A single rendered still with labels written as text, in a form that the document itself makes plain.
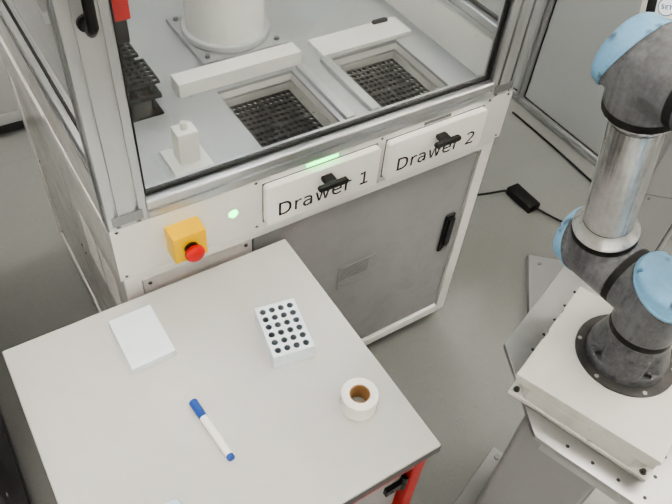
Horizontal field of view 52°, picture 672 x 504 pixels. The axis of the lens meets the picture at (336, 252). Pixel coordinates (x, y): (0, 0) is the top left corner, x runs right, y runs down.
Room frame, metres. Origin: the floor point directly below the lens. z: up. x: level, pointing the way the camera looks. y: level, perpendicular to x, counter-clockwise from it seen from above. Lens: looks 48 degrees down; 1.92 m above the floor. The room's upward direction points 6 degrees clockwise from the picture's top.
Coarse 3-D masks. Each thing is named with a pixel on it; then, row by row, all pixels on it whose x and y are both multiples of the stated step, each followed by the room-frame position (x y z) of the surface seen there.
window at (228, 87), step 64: (128, 0) 0.94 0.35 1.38; (192, 0) 1.00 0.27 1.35; (256, 0) 1.07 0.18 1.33; (320, 0) 1.14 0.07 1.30; (384, 0) 1.23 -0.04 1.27; (448, 0) 1.33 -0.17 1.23; (128, 64) 0.93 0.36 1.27; (192, 64) 0.99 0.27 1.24; (256, 64) 1.07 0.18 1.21; (320, 64) 1.15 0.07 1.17; (384, 64) 1.24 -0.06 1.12; (448, 64) 1.35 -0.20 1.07; (192, 128) 0.99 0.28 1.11; (256, 128) 1.07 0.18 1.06; (320, 128) 1.15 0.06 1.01
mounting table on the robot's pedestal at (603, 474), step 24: (552, 288) 1.00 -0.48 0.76; (576, 288) 1.01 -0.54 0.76; (552, 312) 0.93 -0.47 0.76; (528, 336) 0.86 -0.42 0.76; (528, 408) 0.69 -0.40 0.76; (552, 432) 0.65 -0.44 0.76; (552, 456) 0.62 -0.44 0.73; (576, 456) 0.60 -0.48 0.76; (600, 456) 0.61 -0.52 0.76; (600, 480) 0.56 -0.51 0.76; (624, 480) 0.57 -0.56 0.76; (648, 480) 0.57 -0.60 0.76
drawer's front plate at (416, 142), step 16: (480, 112) 1.39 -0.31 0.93; (432, 128) 1.30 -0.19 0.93; (448, 128) 1.33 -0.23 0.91; (464, 128) 1.36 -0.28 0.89; (480, 128) 1.39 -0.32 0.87; (400, 144) 1.24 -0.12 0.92; (416, 144) 1.27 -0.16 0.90; (432, 144) 1.30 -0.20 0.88; (464, 144) 1.37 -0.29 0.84; (384, 160) 1.24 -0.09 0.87; (400, 160) 1.25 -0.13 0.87; (416, 160) 1.28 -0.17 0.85; (432, 160) 1.31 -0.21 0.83; (384, 176) 1.23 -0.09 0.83
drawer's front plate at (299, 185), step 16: (336, 160) 1.15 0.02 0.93; (352, 160) 1.17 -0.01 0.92; (368, 160) 1.19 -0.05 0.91; (288, 176) 1.09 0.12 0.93; (304, 176) 1.09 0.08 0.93; (320, 176) 1.12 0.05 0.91; (336, 176) 1.14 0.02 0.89; (352, 176) 1.17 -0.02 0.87; (368, 176) 1.20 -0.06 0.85; (272, 192) 1.05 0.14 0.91; (288, 192) 1.07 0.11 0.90; (304, 192) 1.09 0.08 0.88; (336, 192) 1.15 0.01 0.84; (352, 192) 1.17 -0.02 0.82; (272, 208) 1.05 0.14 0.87; (288, 208) 1.07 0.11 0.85; (304, 208) 1.10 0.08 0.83
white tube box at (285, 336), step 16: (272, 304) 0.85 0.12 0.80; (288, 304) 0.85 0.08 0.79; (256, 320) 0.82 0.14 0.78; (272, 320) 0.81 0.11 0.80; (288, 320) 0.81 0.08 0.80; (272, 336) 0.78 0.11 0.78; (288, 336) 0.77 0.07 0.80; (304, 336) 0.79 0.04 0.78; (272, 352) 0.73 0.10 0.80; (288, 352) 0.74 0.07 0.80; (304, 352) 0.75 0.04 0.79
